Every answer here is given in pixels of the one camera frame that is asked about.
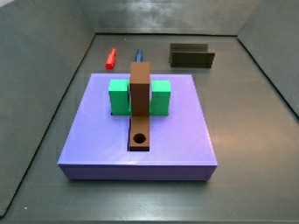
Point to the blue peg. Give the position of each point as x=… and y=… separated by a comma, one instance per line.
x=139, y=56

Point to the black fixture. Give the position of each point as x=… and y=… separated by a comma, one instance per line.
x=190, y=55

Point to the right green block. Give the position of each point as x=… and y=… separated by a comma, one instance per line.
x=160, y=97

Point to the green block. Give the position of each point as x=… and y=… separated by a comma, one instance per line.
x=118, y=93
x=160, y=97

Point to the left green block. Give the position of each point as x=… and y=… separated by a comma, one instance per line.
x=118, y=93

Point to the red peg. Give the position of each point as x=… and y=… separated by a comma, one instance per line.
x=111, y=59

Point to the purple base block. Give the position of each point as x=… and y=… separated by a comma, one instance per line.
x=95, y=152

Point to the brown L-shaped bracket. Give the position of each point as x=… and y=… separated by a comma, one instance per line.
x=139, y=97

